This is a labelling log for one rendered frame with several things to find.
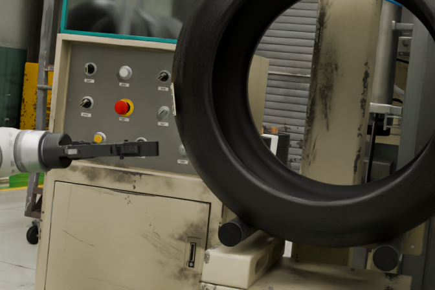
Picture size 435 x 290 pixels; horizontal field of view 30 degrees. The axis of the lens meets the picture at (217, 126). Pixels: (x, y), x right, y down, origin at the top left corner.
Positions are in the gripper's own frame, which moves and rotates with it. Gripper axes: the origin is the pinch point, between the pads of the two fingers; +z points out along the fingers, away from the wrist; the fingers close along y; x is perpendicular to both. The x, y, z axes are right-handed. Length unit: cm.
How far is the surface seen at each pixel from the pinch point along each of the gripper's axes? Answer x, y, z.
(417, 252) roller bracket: 24, 23, 53
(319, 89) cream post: -11.2, 25.4, 32.8
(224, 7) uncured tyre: -25.6, -12.8, 21.6
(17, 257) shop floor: 77, 287, -192
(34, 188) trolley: 38, 323, -198
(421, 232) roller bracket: 20, 23, 54
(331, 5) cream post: -30, 25, 36
